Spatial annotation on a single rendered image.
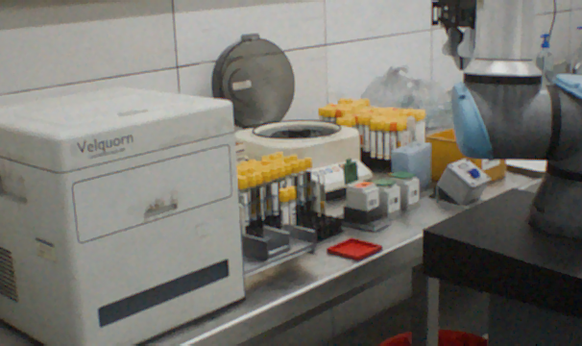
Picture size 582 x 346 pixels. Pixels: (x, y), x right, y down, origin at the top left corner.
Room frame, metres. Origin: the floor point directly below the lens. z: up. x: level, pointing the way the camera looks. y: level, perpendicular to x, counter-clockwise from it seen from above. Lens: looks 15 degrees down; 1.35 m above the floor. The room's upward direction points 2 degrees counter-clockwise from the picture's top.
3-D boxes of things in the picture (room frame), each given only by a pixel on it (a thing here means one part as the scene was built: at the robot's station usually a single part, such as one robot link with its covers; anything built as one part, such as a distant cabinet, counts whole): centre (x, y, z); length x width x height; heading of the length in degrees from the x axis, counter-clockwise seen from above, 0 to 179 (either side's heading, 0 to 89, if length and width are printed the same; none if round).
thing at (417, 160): (1.61, -0.26, 0.92); 0.10 x 0.07 x 0.10; 142
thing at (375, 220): (1.42, -0.13, 0.89); 0.09 x 0.05 x 0.04; 48
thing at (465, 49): (1.68, -0.38, 1.16); 0.06 x 0.03 x 0.09; 134
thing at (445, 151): (1.71, -0.39, 0.92); 0.13 x 0.13 x 0.10; 43
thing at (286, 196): (1.35, -0.01, 0.93); 0.17 x 0.09 x 0.11; 136
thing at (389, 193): (1.47, -0.18, 0.91); 0.05 x 0.04 x 0.07; 46
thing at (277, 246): (1.16, 0.06, 0.92); 0.21 x 0.07 x 0.05; 136
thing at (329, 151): (1.73, -0.03, 0.94); 0.30 x 0.24 x 0.12; 37
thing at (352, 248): (1.28, -0.11, 0.88); 0.07 x 0.07 x 0.01; 46
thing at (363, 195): (1.42, -0.13, 0.92); 0.05 x 0.04 x 0.06; 48
